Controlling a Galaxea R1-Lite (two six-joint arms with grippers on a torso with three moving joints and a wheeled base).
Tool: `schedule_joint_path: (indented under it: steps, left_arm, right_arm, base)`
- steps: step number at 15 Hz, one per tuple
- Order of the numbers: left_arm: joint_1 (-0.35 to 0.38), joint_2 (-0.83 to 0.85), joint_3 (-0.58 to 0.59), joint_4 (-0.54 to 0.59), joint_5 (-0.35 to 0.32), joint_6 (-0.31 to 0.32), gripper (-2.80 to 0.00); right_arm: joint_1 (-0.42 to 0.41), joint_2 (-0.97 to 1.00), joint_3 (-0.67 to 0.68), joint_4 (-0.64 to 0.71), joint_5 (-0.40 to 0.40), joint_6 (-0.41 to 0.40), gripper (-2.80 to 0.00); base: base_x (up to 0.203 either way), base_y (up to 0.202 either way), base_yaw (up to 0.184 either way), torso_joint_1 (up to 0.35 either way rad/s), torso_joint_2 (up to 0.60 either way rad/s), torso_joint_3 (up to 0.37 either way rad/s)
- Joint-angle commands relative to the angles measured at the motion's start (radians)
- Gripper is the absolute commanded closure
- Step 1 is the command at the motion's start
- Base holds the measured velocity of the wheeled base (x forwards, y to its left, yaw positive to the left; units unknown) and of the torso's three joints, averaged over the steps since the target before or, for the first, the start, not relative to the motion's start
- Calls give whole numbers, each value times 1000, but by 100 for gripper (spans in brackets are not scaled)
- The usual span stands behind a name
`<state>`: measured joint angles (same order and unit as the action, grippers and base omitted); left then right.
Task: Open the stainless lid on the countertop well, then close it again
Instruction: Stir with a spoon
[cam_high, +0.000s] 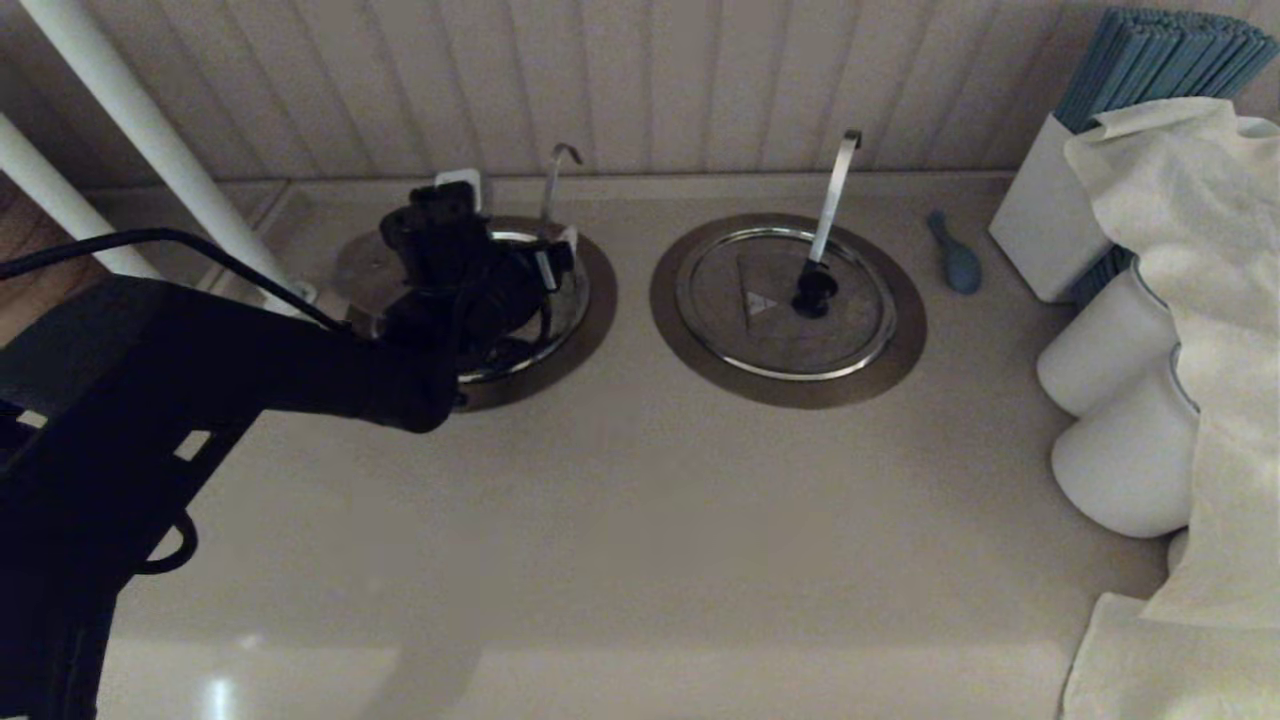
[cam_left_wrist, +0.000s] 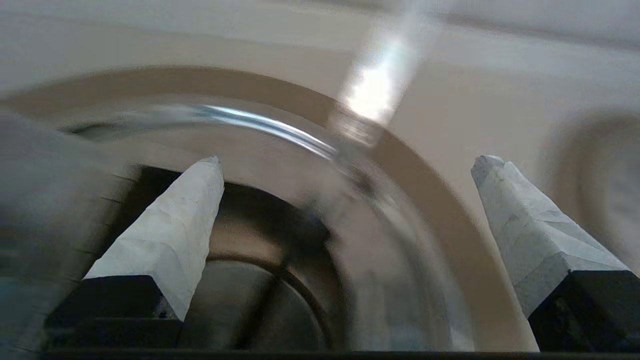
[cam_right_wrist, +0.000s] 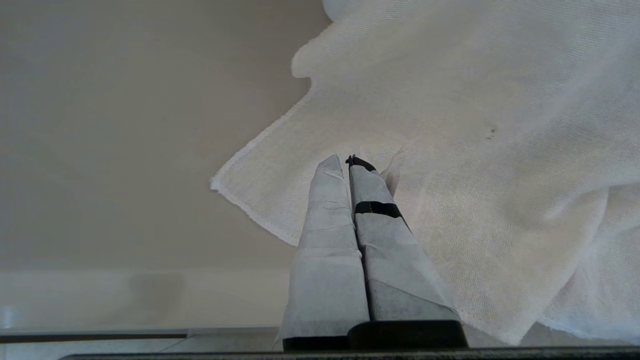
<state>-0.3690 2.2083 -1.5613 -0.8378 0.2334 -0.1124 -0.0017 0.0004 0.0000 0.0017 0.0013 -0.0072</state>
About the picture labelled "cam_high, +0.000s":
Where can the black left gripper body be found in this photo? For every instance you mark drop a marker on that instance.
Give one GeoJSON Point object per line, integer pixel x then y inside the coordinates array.
{"type": "Point", "coordinates": [490, 310]}

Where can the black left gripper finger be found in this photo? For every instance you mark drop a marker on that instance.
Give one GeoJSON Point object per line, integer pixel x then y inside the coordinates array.
{"type": "Point", "coordinates": [545, 272]}
{"type": "Point", "coordinates": [568, 245]}

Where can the steel hinged pot lid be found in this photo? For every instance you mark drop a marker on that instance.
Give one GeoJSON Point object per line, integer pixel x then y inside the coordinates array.
{"type": "Point", "coordinates": [565, 320]}
{"type": "Point", "coordinates": [850, 330]}

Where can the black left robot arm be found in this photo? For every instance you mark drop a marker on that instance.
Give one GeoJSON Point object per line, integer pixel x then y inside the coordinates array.
{"type": "Point", "coordinates": [250, 370]}

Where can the small blue spoon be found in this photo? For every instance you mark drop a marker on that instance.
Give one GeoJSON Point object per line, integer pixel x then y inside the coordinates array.
{"type": "Point", "coordinates": [960, 268]}

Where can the white round pole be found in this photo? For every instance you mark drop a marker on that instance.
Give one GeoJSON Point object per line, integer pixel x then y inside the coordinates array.
{"type": "Point", "coordinates": [158, 140]}
{"type": "Point", "coordinates": [50, 190]}

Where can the white holder box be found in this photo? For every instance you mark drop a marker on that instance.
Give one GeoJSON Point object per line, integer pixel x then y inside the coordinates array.
{"type": "Point", "coordinates": [1040, 220]}

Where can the white ceramic jar upper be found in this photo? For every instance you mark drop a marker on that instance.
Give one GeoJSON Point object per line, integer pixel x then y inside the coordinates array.
{"type": "Point", "coordinates": [1100, 350]}

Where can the white ceramic jar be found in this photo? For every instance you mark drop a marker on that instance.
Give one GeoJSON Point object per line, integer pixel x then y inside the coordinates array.
{"type": "Point", "coordinates": [1100, 350]}
{"type": "Point", "coordinates": [1120, 470]}

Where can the white ceramic jar lower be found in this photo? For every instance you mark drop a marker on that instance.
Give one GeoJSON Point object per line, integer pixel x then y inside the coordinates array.
{"type": "Point", "coordinates": [1120, 470]}

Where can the blue stick bundle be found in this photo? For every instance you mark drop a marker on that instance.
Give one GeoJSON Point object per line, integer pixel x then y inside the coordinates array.
{"type": "Point", "coordinates": [1150, 60]}

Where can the white woven cloth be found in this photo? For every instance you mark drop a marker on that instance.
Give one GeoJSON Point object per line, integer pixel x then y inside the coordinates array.
{"type": "Point", "coordinates": [1150, 670]}
{"type": "Point", "coordinates": [1220, 300]}

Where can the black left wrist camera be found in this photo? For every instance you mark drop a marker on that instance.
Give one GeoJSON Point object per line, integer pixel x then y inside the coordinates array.
{"type": "Point", "coordinates": [430, 235]}

